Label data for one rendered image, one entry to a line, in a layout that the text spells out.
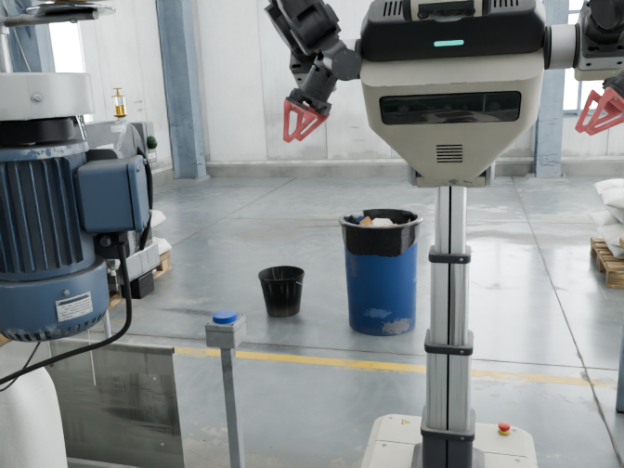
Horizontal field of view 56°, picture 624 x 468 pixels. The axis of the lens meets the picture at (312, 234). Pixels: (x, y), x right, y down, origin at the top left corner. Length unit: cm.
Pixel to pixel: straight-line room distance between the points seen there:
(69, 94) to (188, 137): 905
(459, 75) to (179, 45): 865
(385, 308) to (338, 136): 612
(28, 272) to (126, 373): 94
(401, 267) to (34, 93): 270
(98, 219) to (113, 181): 5
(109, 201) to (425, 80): 76
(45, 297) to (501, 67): 97
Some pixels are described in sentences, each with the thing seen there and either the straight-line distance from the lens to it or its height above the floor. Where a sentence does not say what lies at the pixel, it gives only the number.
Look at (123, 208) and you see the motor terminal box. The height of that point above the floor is 125.
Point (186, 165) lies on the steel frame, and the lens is 988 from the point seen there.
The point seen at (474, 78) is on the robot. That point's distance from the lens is 130.
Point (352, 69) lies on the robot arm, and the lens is 111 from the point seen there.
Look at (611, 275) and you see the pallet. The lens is 437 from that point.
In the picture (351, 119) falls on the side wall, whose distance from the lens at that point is 915.
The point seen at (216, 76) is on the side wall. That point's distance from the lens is 980.
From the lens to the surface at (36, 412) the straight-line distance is 147.
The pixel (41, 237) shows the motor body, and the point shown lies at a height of 122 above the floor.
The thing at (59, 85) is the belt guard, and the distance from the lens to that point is 77.
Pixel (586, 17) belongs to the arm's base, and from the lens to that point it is 132.
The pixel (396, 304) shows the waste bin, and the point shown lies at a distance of 333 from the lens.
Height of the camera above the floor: 139
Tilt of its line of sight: 14 degrees down
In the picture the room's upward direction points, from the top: 3 degrees counter-clockwise
